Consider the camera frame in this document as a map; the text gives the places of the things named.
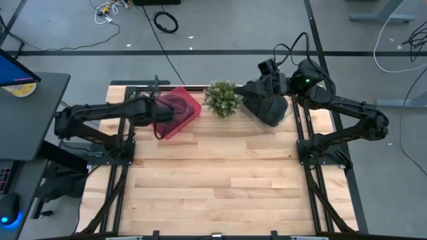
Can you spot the clear acrylic bin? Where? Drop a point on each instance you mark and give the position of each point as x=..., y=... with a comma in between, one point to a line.
x=267, y=128

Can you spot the artificial green plant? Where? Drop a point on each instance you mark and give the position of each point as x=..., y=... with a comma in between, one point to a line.
x=221, y=98

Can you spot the monitor with blue screen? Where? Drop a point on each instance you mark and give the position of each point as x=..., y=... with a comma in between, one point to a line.
x=13, y=71

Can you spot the black table frame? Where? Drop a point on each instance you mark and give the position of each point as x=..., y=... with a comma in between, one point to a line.
x=310, y=200

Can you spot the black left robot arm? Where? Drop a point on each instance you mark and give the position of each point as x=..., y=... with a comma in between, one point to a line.
x=100, y=111

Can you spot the large black cabinet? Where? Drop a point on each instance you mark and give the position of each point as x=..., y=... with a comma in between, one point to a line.
x=156, y=2

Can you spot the grey desk foot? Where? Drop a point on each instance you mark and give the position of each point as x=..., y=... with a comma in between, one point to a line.
x=400, y=102
x=380, y=16

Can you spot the keyboard with pink keys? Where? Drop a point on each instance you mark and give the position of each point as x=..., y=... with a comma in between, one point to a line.
x=4, y=178

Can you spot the black bag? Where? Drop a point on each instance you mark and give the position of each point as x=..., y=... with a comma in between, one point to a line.
x=61, y=183

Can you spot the grey side desk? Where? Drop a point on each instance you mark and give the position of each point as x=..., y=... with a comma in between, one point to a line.
x=30, y=123

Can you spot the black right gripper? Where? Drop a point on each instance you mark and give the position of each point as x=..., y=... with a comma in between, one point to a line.
x=272, y=87

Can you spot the yellow round container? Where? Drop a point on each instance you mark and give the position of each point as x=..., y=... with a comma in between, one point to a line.
x=20, y=90

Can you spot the pink plastic bin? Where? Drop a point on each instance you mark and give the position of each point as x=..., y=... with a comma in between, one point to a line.
x=171, y=133

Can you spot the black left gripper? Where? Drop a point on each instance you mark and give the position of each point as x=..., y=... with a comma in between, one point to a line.
x=158, y=111

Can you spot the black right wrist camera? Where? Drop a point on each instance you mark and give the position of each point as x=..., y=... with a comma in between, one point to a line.
x=267, y=66

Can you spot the black mouse with blue light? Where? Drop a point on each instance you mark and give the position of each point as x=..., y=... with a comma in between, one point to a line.
x=8, y=210

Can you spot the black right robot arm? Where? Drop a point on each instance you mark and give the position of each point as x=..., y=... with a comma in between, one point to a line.
x=350, y=106

